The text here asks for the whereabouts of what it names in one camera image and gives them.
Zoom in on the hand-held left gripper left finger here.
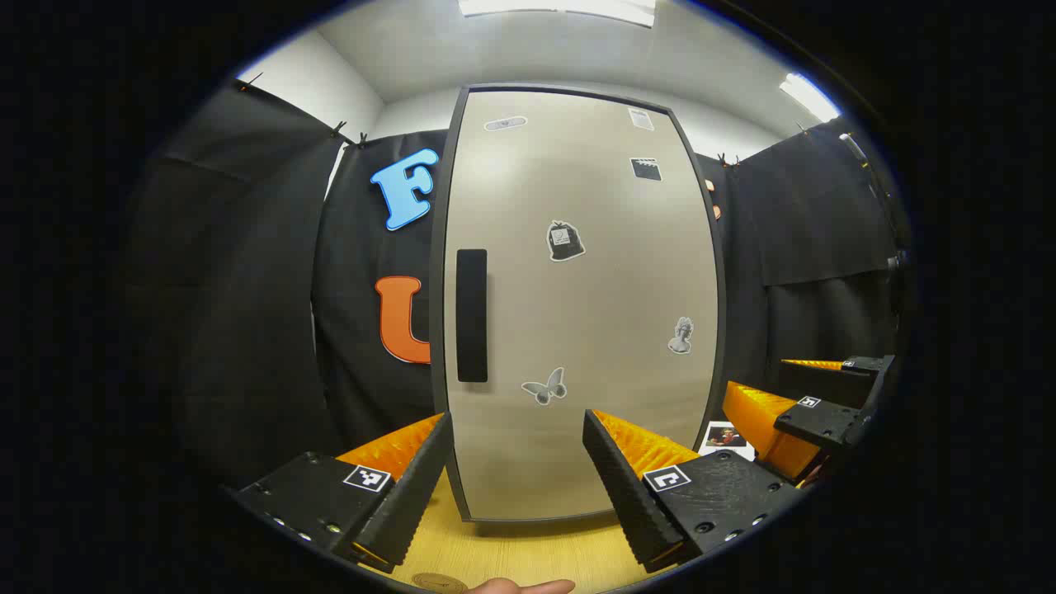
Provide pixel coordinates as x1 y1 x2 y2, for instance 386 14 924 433
233 412 455 576

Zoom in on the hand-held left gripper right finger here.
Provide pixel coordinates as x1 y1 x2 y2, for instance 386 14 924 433
582 408 805 574

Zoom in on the white book with portrait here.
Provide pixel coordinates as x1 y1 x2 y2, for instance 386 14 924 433
698 420 757 462

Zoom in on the black backdrop cloth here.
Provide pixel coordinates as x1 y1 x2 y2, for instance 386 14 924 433
124 78 908 496

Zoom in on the long ceiling light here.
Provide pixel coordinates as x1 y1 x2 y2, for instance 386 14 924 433
458 0 657 27
780 73 842 123

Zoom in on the black door handle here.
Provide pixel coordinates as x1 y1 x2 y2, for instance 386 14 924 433
456 248 489 384

